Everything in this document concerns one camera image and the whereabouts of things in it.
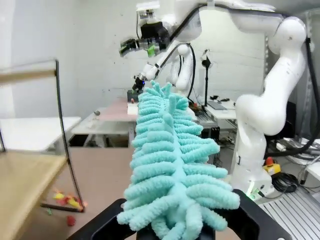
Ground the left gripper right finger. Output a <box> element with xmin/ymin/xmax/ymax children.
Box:
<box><xmin>214</xmin><ymin>189</ymin><xmax>293</xmax><ymax>240</ymax></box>

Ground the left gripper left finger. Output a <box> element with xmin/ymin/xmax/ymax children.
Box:
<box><xmin>67</xmin><ymin>198</ymin><xmax>138</xmax><ymax>240</ymax></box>

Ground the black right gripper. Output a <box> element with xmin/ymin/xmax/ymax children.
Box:
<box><xmin>119</xmin><ymin>21</ymin><xmax>171</xmax><ymax>58</ymax></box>

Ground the teal chenille duster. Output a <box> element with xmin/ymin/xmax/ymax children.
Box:
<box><xmin>116</xmin><ymin>80</ymin><xmax>241</xmax><ymax>240</ymax></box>

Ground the black background robot gripper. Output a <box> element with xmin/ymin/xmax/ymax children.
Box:
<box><xmin>131</xmin><ymin>74</ymin><xmax>146</xmax><ymax>95</ymax></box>

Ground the black box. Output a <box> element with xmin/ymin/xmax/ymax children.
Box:
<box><xmin>126</xmin><ymin>89</ymin><xmax>140</xmax><ymax>103</ymax></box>

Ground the yellow emergency stop button box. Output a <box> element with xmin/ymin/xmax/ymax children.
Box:
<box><xmin>262</xmin><ymin>156</ymin><xmax>282</xmax><ymax>176</ymax></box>

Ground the pink topped table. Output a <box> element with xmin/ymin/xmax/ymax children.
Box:
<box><xmin>93</xmin><ymin>97</ymin><xmax>141</xmax><ymax>124</ymax></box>

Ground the black light stand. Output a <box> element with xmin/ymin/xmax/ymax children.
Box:
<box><xmin>200</xmin><ymin>48</ymin><xmax>214</xmax><ymax>108</ymax></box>

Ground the grey keyboard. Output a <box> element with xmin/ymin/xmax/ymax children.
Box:
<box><xmin>207</xmin><ymin>100</ymin><xmax>228</xmax><ymax>111</ymax></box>

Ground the white equipment desk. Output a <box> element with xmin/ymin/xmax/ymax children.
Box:
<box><xmin>194</xmin><ymin>99</ymin><xmax>238</xmax><ymax>127</ymax></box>

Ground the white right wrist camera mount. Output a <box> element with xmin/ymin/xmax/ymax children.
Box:
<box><xmin>136</xmin><ymin>1</ymin><xmax>161</xmax><ymax>25</ymax></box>

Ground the black coiled cable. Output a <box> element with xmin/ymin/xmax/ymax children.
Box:
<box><xmin>271</xmin><ymin>173</ymin><xmax>299</xmax><ymax>194</ymax></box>

